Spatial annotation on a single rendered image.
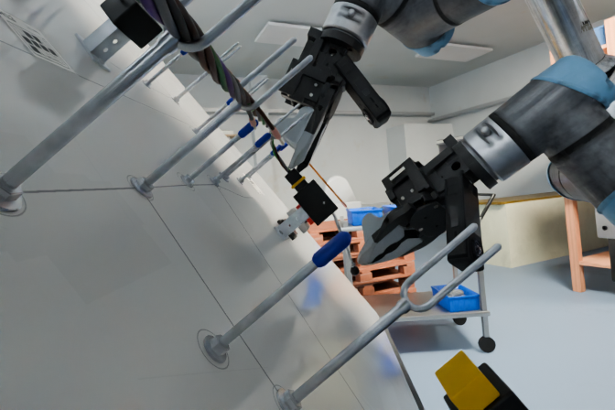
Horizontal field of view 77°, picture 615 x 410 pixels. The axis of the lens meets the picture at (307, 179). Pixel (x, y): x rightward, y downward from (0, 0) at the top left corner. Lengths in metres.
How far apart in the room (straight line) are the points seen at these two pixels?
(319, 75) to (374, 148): 8.23
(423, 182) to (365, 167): 8.09
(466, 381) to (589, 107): 0.33
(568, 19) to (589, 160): 0.56
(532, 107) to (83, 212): 0.45
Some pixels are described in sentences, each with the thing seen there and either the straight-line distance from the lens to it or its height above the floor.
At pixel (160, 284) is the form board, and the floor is 1.12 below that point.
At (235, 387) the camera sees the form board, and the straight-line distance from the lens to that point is 0.21.
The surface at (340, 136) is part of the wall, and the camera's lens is 8.36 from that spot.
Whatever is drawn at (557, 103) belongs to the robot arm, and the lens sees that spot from 0.51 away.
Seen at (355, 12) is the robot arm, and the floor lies 1.41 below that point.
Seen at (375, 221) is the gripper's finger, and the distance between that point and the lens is 0.55.
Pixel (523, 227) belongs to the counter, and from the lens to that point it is 5.72.
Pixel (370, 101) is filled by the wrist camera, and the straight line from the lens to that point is 0.57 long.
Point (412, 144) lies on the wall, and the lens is 8.61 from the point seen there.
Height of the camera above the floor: 1.16
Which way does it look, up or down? 2 degrees up
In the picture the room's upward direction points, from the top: 4 degrees counter-clockwise
